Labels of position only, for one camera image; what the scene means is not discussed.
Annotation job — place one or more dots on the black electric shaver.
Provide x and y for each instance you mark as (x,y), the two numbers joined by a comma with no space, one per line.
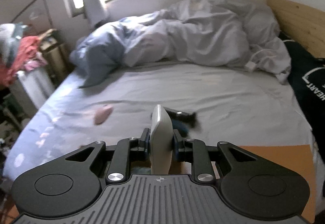
(182,121)

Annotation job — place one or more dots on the wooden headboard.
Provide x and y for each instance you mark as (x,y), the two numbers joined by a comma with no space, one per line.
(302,23)

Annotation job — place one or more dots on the printed grey bed sheet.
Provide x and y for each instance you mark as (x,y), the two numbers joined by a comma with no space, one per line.
(249,109)

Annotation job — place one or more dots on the crumpled white grey duvet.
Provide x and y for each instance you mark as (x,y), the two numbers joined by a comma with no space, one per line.
(208,32)

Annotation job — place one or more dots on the black metal clothes rack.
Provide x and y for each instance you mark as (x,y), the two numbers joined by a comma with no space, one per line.
(35,9)

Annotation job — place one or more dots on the blue grey pillow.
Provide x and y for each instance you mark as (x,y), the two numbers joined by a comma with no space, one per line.
(100,53)

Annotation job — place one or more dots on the black printed t-shirt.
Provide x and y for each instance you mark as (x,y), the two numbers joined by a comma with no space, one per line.
(307,81)

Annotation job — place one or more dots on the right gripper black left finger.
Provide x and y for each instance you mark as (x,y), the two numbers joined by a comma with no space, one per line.
(127,151)

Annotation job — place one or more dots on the white charger with cable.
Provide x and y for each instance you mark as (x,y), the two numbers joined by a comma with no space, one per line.
(258,58)

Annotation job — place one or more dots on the cardboard boxes by wall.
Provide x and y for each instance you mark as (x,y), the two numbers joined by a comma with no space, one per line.
(54,51)

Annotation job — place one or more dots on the white radiator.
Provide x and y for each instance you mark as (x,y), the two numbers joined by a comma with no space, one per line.
(32,89)

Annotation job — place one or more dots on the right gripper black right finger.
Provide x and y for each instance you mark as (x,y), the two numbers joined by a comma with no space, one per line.
(196,153)

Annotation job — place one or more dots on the pile of red clothes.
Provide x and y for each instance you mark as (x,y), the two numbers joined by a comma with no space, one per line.
(18,52)

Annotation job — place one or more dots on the white card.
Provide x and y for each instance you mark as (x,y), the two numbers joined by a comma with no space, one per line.
(161,136)

